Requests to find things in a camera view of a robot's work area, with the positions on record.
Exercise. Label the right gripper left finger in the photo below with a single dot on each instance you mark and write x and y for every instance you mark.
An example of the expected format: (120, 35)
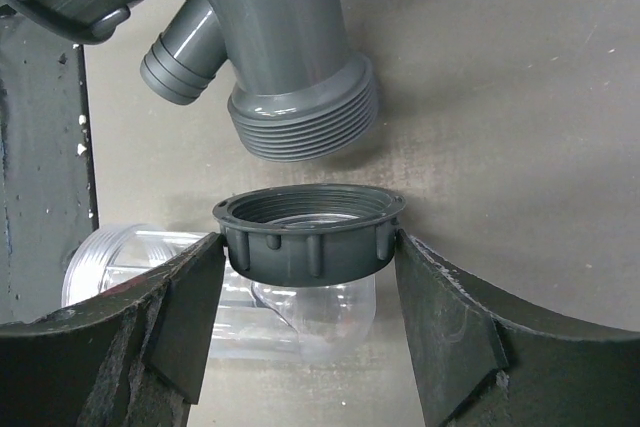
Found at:
(134, 355)

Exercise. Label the grey plastic pipe fitting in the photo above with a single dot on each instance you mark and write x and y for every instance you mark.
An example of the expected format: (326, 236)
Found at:
(301, 92)

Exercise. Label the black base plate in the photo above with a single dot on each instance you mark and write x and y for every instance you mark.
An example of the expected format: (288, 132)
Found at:
(48, 198)

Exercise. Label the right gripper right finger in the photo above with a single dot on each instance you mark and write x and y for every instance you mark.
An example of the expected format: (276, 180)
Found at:
(484, 357)

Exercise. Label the clear trap with grey nut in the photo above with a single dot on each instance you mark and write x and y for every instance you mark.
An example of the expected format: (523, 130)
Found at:
(294, 275)

